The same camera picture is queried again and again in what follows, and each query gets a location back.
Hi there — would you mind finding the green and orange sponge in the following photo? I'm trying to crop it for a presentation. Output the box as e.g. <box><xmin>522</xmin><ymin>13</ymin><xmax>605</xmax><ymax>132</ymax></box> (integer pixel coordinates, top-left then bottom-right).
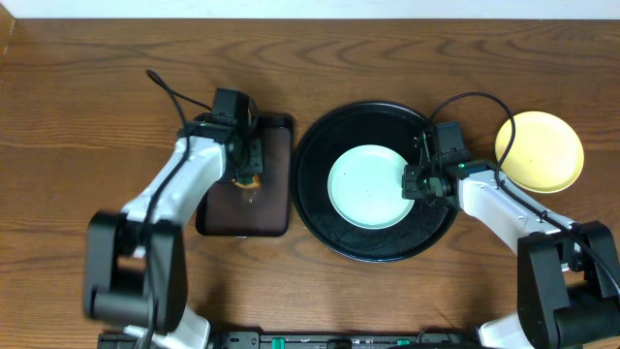
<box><xmin>233</xmin><ymin>174</ymin><xmax>261</xmax><ymax>189</ymax></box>

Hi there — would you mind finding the pale green plate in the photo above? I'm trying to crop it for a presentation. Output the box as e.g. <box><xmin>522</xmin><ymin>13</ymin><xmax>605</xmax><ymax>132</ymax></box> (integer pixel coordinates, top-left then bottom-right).
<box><xmin>327</xmin><ymin>144</ymin><xmax>415</xmax><ymax>230</ymax></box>

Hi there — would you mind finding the yellow plate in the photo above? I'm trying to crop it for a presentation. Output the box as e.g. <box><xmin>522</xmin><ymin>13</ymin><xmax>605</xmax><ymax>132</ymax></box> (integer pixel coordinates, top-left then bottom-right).
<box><xmin>495</xmin><ymin>111</ymin><xmax>584</xmax><ymax>193</ymax></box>

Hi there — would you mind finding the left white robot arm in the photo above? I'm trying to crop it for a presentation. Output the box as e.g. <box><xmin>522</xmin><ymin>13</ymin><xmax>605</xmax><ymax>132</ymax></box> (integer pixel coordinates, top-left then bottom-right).
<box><xmin>82</xmin><ymin>113</ymin><xmax>258</xmax><ymax>348</ymax></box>

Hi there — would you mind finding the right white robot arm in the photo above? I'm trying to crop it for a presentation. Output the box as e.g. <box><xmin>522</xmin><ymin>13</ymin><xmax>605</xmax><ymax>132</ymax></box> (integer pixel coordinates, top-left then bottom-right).
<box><xmin>402</xmin><ymin>161</ymin><xmax>619</xmax><ymax>348</ymax></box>

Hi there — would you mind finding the black rectangular water tray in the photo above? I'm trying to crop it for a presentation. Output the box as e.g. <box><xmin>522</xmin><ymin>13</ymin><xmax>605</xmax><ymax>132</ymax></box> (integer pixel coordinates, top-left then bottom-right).
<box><xmin>195</xmin><ymin>114</ymin><xmax>294</xmax><ymax>238</ymax></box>

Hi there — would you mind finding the black round tray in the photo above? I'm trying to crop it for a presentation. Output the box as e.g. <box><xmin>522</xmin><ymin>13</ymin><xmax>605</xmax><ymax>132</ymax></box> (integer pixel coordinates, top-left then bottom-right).
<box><xmin>291</xmin><ymin>101</ymin><xmax>457</xmax><ymax>262</ymax></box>

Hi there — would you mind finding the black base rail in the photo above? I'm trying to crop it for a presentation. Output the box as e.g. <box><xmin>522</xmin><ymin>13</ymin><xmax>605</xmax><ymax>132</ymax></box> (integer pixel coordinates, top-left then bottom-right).
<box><xmin>96</xmin><ymin>329</ymin><xmax>585</xmax><ymax>349</ymax></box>

